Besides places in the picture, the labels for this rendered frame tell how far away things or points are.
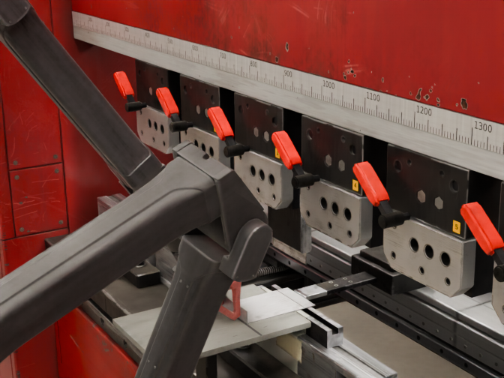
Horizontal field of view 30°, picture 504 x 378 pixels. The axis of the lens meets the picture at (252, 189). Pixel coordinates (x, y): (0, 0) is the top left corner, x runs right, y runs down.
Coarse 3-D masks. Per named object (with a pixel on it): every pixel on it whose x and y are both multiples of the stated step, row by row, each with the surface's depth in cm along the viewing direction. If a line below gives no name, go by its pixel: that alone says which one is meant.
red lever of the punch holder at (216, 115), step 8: (208, 112) 153; (216, 112) 153; (216, 120) 152; (224, 120) 152; (216, 128) 152; (224, 128) 151; (224, 136) 151; (232, 136) 151; (232, 144) 150; (240, 144) 150; (224, 152) 150; (232, 152) 149; (240, 152) 150
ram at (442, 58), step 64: (128, 0) 184; (192, 0) 161; (256, 0) 142; (320, 0) 128; (384, 0) 116; (448, 0) 106; (192, 64) 165; (320, 64) 130; (384, 64) 118; (448, 64) 108; (384, 128) 120
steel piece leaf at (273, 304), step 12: (228, 300) 152; (240, 300) 156; (252, 300) 156; (264, 300) 156; (276, 300) 156; (288, 300) 156; (252, 312) 152; (264, 312) 152; (276, 312) 152; (288, 312) 152
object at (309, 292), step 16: (352, 256) 169; (368, 256) 167; (384, 256) 165; (352, 272) 170; (368, 272) 166; (384, 272) 162; (304, 288) 160; (320, 288) 160; (336, 288) 160; (384, 288) 162; (400, 288) 161; (416, 288) 163
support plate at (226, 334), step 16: (256, 288) 162; (112, 320) 151; (128, 320) 150; (144, 320) 150; (224, 320) 150; (272, 320) 149; (288, 320) 149; (304, 320) 149; (128, 336) 146; (144, 336) 145; (208, 336) 144; (224, 336) 144; (240, 336) 144; (256, 336) 144; (272, 336) 145; (208, 352) 140
